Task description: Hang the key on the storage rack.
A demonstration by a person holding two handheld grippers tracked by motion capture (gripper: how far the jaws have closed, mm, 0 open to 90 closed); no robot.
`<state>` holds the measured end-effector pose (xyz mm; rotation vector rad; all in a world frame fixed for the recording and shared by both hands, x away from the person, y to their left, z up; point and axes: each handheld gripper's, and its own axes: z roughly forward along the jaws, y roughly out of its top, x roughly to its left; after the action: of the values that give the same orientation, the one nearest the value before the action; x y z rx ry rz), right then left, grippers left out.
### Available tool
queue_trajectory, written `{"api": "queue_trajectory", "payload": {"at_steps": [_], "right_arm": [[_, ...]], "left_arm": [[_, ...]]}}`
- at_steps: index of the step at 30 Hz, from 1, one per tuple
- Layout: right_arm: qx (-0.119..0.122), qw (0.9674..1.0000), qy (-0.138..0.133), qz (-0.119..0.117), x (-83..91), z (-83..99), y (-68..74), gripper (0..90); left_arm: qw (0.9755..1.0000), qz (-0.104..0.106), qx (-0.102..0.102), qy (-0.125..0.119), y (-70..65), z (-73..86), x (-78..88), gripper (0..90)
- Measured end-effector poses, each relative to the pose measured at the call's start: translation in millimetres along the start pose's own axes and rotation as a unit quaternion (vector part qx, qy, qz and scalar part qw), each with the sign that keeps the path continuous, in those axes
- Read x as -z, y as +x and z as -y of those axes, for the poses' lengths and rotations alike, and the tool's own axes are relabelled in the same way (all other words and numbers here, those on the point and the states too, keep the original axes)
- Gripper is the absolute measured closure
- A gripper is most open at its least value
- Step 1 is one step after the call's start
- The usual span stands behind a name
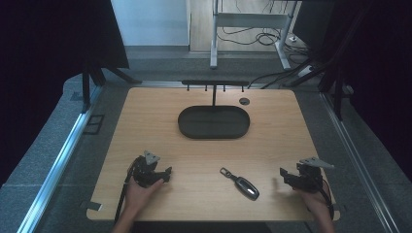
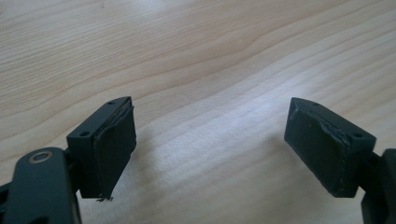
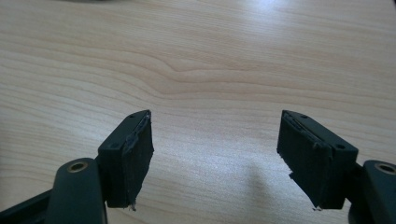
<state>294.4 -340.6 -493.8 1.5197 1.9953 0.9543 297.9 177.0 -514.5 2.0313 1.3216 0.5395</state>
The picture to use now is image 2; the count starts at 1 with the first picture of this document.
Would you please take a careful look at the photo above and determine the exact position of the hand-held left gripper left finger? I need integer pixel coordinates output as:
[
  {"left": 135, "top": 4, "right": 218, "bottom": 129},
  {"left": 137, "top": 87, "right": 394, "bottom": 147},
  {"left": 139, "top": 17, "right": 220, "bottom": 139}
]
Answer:
[{"left": 65, "top": 95, "right": 137, "bottom": 201}]

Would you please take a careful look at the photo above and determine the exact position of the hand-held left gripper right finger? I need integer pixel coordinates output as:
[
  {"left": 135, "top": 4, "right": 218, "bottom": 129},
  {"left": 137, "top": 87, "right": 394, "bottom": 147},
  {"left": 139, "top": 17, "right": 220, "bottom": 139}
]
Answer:
[{"left": 283, "top": 96, "right": 377, "bottom": 199}]

